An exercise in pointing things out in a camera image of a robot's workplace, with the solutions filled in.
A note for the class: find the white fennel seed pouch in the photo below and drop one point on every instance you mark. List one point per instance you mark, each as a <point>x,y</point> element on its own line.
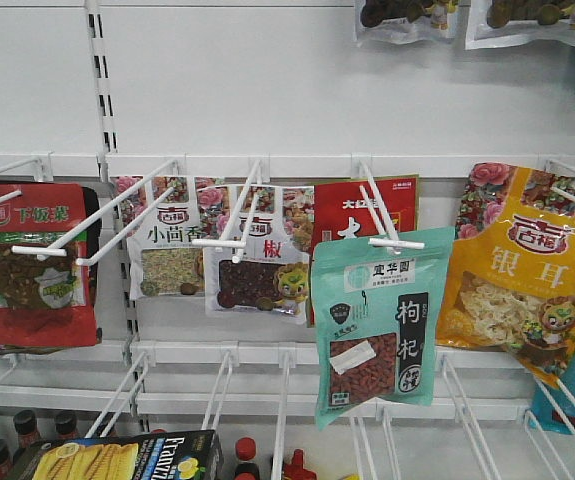
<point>163,260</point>

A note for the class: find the red pickled vegetable pouch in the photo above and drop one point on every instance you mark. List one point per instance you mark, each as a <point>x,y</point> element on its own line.
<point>27,265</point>

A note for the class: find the red cap sauce bottle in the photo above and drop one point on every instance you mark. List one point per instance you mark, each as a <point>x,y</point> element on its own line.
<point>246,468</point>

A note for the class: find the white peppercorn pouch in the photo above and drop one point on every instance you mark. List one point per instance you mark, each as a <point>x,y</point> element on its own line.
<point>269,275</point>

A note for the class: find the white slotted shelf upright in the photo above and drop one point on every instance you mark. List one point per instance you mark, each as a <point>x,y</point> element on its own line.
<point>101,69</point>

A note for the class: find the teal goji berry pouch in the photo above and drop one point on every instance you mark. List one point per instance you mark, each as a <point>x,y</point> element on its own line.
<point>375,317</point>

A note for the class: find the dark pouch behind red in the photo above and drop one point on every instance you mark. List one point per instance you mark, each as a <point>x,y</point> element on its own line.
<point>94,240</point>

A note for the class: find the red sauce squeeze pouch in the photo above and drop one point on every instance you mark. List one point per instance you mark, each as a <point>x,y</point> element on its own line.
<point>295,470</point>

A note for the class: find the white dried fruit pouch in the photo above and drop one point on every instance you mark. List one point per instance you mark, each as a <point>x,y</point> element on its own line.
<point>507,23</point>
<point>406,21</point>

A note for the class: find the yellow white fungus pouch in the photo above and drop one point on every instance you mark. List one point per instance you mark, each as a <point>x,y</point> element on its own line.
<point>511,276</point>

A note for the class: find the white dried fruit pouch right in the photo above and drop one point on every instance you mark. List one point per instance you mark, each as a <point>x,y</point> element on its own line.
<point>507,23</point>

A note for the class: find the black Franzzi cookie box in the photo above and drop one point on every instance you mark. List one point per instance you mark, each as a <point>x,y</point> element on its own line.
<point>162,456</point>

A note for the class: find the white dried fruit pouch left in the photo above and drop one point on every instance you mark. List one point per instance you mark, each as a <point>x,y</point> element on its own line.
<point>406,21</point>

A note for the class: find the white peg hook far left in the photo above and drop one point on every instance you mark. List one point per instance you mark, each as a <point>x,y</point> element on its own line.
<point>34,211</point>

